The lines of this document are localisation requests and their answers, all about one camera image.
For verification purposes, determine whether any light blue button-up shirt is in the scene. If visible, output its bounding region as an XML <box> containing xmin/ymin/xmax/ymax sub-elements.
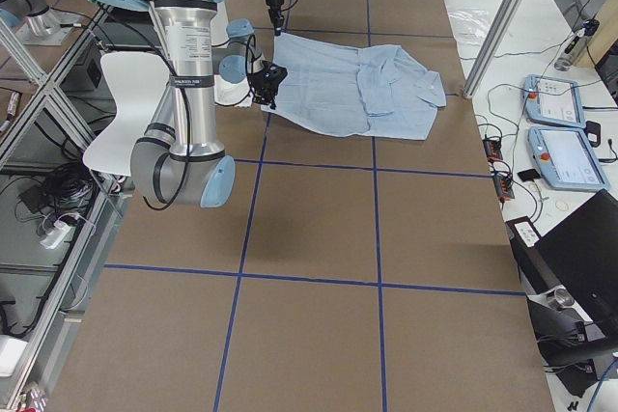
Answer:
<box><xmin>268</xmin><ymin>33</ymin><xmax>446</xmax><ymax>140</ymax></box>

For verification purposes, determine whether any white plastic chair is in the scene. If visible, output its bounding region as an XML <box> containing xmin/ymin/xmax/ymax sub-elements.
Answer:
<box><xmin>82</xmin><ymin>51</ymin><xmax>169</xmax><ymax>177</ymax></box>

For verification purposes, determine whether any clear plastic bag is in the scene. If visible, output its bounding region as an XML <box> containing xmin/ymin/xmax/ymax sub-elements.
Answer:
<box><xmin>448</xmin><ymin>8</ymin><xmax>492</xmax><ymax>61</ymax></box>

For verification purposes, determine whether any white power strip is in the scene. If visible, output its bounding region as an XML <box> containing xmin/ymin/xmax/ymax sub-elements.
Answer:
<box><xmin>40</xmin><ymin>216</ymin><xmax>76</xmax><ymax>250</ymax></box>

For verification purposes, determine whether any far blue teach pendant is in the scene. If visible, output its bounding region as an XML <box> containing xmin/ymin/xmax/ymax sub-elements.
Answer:
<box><xmin>523</xmin><ymin>74</ymin><xmax>585</xmax><ymax>129</ymax></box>

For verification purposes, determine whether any blue teach pendant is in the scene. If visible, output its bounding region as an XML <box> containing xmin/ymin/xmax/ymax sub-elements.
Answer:
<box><xmin>527</xmin><ymin>125</ymin><xmax>610</xmax><ymax>192</ymax></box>
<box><xmin>523</xmin><ymin>74</ymin><xmax>585</xmax><ymax>129</ymax></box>

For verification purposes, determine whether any near blue teach pendant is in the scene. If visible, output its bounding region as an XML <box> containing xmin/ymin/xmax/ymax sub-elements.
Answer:
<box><xmin>527</xmin><ymin>125</ymin><xmax>610</xmax><ymax>192</ymax></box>

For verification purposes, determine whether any black laptop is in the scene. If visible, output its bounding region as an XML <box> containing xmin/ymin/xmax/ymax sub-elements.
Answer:
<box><xmin>506</xmin><ymin>190</ymin><xmax>617</xmax><ymax>322</ymax></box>

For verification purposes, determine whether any aluminium frame post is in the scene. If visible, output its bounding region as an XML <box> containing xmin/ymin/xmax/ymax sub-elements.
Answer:
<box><xmin>463</xmin><ymin>0</ymin><xmax>522</xmax><ymax>98</ymax></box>

